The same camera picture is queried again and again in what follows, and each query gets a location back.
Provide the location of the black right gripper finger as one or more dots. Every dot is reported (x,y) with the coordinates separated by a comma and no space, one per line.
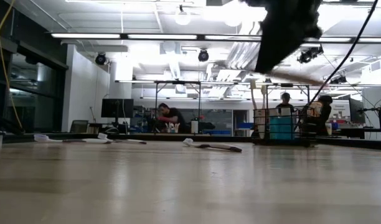
(284,51)
(266,59)

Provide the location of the purple white toothbrush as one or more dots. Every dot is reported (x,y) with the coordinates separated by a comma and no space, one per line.
(41,137)
(102,136)
(215,146)

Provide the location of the long ceiling light bar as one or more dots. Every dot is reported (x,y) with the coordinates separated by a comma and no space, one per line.
(162,36)
(84,35)
(231,37)
(374,40)
(330,39)

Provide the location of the person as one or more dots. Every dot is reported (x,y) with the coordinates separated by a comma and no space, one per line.
(172,116)
(285,101)
(321,112)

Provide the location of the black ceiling spot lamp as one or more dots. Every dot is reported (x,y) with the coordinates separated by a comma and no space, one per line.
(203,56)
(100,59)

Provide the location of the round white ceiling lamp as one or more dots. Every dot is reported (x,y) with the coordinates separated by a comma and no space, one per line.
(182,18)

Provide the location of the black computer monitor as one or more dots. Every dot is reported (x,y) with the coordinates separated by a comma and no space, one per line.
(356,110)
(117,108)

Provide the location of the white cup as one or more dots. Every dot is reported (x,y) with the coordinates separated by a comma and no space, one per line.
(194,127)

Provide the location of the dark office chair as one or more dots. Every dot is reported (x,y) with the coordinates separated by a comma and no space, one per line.
(79,126)

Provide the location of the black ceiling camera rig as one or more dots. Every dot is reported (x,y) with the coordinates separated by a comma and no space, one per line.
(308,54)

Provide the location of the black metal frame station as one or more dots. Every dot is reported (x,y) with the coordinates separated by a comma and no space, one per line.
(178,82)

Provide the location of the black aluminium table frame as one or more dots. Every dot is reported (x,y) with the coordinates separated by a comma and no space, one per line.
(165,137)

